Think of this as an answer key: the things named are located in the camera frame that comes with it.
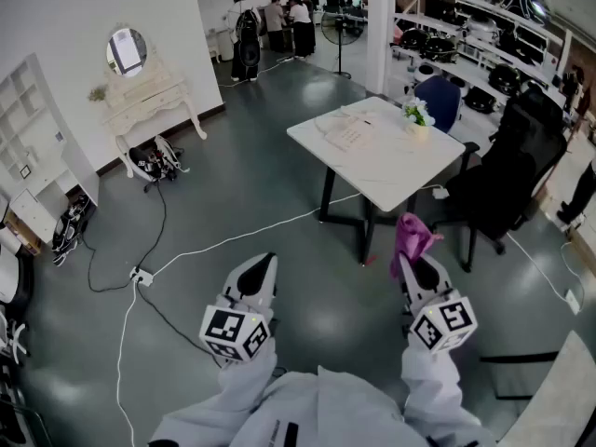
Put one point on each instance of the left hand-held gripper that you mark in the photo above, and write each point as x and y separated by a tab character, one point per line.
233	333

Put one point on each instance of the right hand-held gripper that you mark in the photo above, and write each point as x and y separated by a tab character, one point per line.
442	326

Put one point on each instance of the purple knitted cloth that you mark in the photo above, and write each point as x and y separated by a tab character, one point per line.
412	235

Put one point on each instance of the person's left forearm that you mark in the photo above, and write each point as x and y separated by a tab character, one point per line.
242	384

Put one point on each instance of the person's right forearm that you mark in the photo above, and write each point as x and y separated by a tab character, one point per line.
428	380

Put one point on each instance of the white power adapter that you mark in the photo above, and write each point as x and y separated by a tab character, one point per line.
440	193

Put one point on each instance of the white floor power strip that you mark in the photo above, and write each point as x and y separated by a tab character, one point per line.
141	276
572	301

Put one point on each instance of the black mesh office chair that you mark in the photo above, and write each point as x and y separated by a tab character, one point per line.
512	166

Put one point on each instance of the white pot of artificial flowers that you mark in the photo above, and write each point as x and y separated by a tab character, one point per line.
417	133

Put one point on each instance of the person's grey jacket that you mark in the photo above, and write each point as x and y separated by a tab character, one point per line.
335	412

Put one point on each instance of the black white wearable rig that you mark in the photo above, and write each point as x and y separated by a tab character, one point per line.
149	161

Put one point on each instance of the blue office chair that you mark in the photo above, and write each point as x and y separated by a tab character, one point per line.
437	96

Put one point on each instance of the black harness gear pile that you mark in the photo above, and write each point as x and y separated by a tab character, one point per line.
70	231

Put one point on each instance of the white dressing table with mirror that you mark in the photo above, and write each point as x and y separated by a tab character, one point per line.
144	96

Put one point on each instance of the white shelving rack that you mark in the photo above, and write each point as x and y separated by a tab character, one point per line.
465	73

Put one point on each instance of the white bookshelf cabinet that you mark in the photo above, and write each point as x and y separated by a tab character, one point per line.
46	193

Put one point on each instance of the small dried flower vase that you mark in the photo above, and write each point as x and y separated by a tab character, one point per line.
98	93

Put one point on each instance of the white black machine housing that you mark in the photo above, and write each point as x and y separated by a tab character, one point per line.
9	273

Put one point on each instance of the black standing fan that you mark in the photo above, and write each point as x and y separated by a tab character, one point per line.
344	28

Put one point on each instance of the black metal table frame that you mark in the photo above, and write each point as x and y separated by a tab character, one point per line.
328	189
517	356

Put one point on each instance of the small black picture frame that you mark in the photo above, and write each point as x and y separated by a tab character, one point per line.
25	172

